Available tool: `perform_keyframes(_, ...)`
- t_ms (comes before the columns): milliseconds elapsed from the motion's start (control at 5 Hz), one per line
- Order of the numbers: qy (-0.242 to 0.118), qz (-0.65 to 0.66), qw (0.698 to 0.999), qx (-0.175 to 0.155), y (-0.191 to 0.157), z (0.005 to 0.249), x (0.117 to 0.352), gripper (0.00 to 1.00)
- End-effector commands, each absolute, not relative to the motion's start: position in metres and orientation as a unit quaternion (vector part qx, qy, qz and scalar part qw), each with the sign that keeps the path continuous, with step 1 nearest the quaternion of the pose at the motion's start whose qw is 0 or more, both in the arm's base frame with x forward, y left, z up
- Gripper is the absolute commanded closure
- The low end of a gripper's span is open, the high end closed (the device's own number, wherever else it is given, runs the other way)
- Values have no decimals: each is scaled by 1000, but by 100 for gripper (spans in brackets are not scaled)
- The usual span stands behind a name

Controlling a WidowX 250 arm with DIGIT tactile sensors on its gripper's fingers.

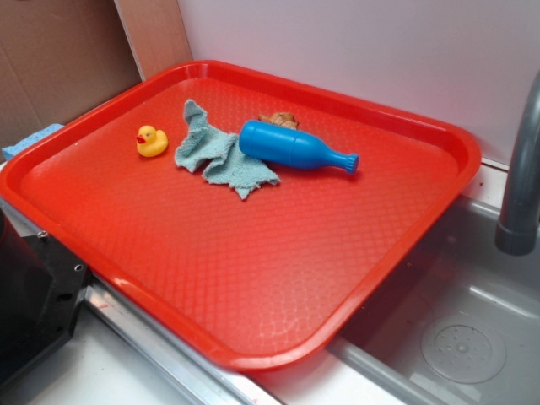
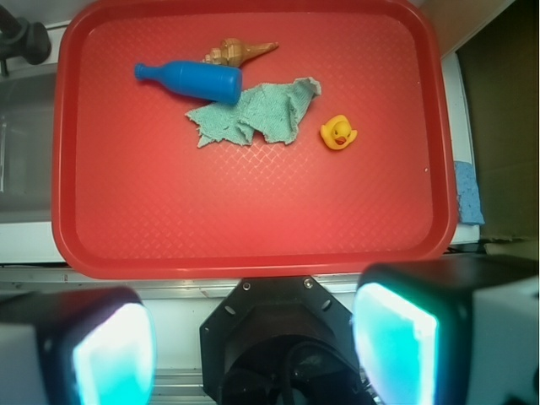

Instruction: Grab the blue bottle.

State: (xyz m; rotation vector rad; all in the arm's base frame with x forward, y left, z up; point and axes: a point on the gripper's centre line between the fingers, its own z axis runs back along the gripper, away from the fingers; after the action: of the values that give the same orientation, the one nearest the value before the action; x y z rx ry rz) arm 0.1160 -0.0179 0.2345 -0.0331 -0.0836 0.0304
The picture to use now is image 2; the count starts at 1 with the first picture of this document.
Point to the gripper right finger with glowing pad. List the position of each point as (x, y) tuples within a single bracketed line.
[(461, 329)]

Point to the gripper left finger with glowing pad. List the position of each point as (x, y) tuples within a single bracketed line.
[(91, 346)]

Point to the blue plastic bottle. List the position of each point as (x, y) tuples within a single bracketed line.
[(199, 80)]

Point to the blue sponge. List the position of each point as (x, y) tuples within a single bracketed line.
[(467, 194)]

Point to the yellow rubber duck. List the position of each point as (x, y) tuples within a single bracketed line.
[(337, 134)]

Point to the red plastic tray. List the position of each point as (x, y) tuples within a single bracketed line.
[(134, 197)]

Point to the metal sink basin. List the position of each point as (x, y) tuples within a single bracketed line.
[(27, 110)]

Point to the green crumpled cloth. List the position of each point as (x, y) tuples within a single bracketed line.
[(274, 110)]

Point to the black faucet knob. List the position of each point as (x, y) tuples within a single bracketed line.
[(21, 38)]

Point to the tan spiral seashell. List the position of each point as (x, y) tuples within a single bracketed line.
[(233, 52)]

